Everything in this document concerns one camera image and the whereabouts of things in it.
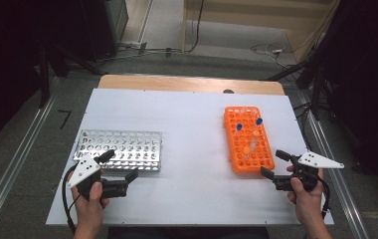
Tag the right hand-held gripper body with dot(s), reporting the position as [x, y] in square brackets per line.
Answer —
[316, 161]

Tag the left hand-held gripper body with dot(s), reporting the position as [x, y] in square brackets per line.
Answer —
[84, 171]

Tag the metal test tube rack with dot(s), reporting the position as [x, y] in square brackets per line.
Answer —
[127, 146]

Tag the orange plastic test tube rack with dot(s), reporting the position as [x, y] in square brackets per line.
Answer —
[243, 164]

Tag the person's left hand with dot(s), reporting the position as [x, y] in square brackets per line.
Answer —
[89, 207]

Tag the person's right hand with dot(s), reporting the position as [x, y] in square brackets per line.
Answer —
[308, 204]

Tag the black metal stand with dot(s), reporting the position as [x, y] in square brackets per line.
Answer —
[44, 79]
[316, 89]

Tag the person's dark clothing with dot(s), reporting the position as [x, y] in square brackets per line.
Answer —
[190, 233]

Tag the dark table grommet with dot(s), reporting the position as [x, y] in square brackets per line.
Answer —
[228, 91]

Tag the white table board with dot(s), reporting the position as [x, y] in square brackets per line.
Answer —
[183, 109]

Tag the dark curtain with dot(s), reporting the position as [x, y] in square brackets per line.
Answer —
[11, 49]
[369, 83]

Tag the wooden table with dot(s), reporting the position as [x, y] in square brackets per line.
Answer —
[177, 83]

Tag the grey cabinet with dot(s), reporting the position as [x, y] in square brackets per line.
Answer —
[117, 20]

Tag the wooden partition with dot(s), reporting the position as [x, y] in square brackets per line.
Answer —
[243, 13]

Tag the aluminium floor rail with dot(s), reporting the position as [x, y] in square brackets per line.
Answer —
[342, 199]
[14, 166]

